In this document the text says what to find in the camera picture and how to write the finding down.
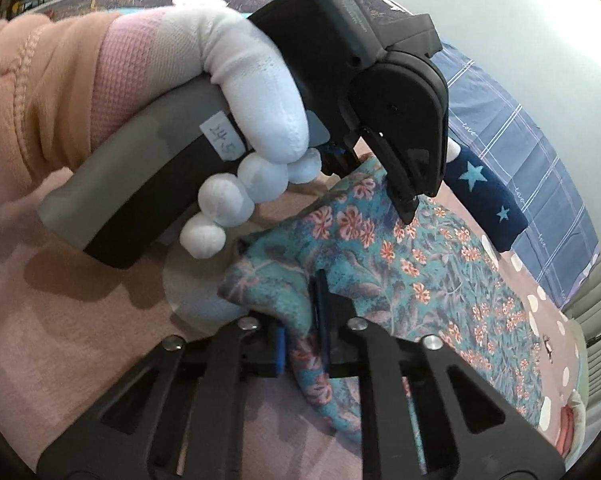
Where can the person's left forearm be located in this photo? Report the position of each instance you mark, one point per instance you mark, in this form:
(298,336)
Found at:
(55,85)

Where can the teal floral garment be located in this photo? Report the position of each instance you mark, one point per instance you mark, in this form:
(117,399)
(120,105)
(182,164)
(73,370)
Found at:
(430,285)

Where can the pink dotted blanket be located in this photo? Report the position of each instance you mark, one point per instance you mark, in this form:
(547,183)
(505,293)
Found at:
(80,335)

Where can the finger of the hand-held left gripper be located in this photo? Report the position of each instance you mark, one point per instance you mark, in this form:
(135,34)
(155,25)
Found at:
(403,195)
(343,160)

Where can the navy star print garment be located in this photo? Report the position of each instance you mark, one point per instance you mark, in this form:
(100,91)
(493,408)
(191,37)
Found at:
(485,195)

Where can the pink and cream cushion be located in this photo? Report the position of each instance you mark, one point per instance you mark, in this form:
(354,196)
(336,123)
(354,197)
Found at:
(570,425)

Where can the light green bedsheet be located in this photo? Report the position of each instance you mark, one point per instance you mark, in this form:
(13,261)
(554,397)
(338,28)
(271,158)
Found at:
(577,355)

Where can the blue striped bedding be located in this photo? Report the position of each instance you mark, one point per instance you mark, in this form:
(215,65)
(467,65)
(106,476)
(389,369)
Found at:
(530,135)

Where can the person's left hand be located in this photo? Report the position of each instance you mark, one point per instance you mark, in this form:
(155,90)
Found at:
(260,90)

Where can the grey pleated curtain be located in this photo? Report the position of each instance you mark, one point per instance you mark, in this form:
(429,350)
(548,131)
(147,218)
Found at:
(592,305)

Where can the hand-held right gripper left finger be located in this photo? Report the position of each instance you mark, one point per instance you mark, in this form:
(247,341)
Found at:
(279,355)

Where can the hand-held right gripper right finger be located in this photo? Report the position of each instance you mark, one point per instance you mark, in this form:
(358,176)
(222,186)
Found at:
(321,310)

